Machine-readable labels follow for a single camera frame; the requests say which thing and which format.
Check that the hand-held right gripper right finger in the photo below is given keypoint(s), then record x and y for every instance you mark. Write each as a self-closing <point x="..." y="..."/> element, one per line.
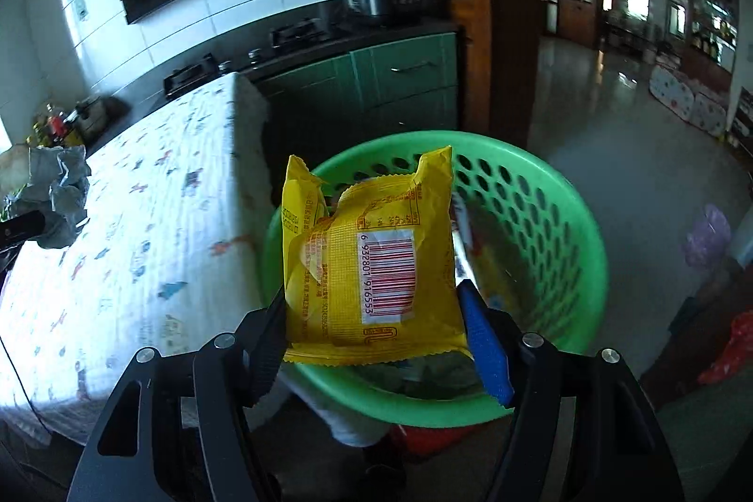
<point x="485" y="343"/>

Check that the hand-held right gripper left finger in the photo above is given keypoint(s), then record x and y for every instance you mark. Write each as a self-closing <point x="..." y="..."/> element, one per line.
<point x="265" y="355"/>

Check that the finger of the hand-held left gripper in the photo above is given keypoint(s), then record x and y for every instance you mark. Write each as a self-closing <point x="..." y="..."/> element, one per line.
<point x="23" y="227"/>

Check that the grey plastic bag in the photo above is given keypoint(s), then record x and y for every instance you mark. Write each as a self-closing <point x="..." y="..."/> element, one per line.
<point x="64" y="196"/>

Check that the green plastic basket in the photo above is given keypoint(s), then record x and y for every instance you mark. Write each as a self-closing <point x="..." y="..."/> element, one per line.
<point x="529" y="219"/>

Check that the yellow snack packet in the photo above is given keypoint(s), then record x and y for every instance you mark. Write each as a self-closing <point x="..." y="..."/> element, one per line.
<point x="376" y="255"/>

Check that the group of condiment bottles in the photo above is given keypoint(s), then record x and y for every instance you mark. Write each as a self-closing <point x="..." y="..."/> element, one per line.
<point x="53" y="125"/>

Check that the red stool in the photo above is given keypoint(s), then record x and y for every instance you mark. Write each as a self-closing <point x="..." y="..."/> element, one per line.
<point x="429" y="440"/>

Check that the printed white tablecloth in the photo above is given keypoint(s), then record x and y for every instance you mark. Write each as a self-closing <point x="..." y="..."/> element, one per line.
<point x="147" y="219"/>

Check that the metal cooking pot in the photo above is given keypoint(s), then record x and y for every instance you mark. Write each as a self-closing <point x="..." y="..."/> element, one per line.
<point x="97" y="117"/>

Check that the red plastic bag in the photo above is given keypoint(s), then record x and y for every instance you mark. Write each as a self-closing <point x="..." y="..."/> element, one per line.
<point x="732" y="349"/>

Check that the purple plastic bag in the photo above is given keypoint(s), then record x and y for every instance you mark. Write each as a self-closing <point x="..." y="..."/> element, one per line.
<point x="709" y="237"/>

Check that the green kitchen cabinet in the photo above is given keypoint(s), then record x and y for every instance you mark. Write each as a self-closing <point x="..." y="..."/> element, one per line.
<point x="388" y="78"/>

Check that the black gas stove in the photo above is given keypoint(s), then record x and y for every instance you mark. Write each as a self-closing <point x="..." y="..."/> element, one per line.
<point x="247" y="52"/>

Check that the printed playpen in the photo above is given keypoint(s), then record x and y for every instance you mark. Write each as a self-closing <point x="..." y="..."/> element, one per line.
<point x="685" y="99"/>

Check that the wooden glass door cabinet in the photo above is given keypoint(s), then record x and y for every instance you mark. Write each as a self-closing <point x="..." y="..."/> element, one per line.
<point x="470" y="8"/>

